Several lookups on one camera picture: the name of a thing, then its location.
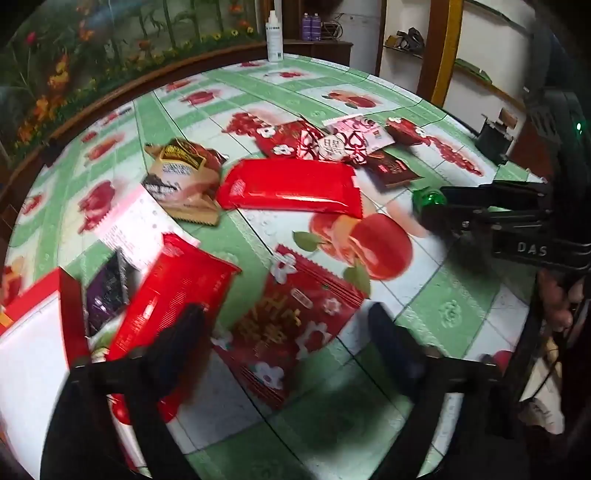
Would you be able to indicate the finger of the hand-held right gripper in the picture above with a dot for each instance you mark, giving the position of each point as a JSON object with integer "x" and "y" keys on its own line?
{"x": 461, "y": 224}
{"x": 489, "y": 194}

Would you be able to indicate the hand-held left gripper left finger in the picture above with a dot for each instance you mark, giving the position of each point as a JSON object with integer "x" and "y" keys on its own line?
{"x": 184, "y": 341}

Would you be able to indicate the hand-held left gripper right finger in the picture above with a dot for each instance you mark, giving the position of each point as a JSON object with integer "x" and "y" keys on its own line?
{"x": 392, "y": 341}

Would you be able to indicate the green shiny ball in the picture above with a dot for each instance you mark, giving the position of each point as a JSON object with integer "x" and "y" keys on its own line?
{"x": 427, "y": 199}

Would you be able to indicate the long red snack packet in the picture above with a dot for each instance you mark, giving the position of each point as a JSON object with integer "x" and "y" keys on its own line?
{"x": 286, "y": 189}
{"x": 171, "y": 286}

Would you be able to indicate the dark red snack packet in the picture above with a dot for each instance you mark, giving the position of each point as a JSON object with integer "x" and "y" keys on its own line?
{"x": 392, "y": 170}

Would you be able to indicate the red white-flower snack packet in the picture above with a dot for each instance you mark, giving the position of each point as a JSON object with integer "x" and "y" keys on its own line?
{"x": 295, "y": 323}
{"x": 281, "y": 138}

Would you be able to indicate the small red snack packet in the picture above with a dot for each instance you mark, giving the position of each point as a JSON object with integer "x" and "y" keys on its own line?
{"x": 406, "y": 131}

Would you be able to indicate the red box with white inside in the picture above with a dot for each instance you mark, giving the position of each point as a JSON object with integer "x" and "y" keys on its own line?
{"x": 32, "y": 369}

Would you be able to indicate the person's right hand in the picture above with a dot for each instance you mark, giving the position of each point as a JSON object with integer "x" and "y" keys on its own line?
{"x": 561, "y": 300}

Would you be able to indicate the black metal device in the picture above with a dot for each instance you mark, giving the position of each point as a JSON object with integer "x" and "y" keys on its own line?
{"x": 496, "y": 136}

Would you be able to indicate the purple snack packet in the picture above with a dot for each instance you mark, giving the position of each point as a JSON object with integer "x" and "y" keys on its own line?
{"x": 106, "y": 295}

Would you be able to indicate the white and pink snack packet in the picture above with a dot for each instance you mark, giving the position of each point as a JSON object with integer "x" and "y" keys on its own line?
{"x": 134, "y": 226}

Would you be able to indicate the green fruit print tablecloth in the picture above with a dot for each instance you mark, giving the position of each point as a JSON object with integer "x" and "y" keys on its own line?
{"x": 258, "y": 235}

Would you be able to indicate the pink heart print packet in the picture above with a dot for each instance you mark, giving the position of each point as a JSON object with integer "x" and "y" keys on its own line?
{"x": 358, "y": 131}

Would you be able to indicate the red white heart packet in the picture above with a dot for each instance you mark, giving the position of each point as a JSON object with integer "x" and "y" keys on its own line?
{"x": 334, "y": 147}

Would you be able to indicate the wooden shelf unit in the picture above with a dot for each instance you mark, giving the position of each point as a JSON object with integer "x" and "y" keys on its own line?
{"x": 434, "y": 46}

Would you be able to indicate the brown snack packet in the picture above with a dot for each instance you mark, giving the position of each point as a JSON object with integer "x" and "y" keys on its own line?
{"x": 184, "y": 180}

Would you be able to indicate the purple bottle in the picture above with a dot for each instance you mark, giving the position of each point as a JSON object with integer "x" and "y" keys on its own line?
{"x": 305, "y": 26}
{"x": 316, "y": 26}

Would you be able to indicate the white spray bottle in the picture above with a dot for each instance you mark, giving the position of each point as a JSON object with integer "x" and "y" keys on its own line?
{"x": 275, "y": 32}

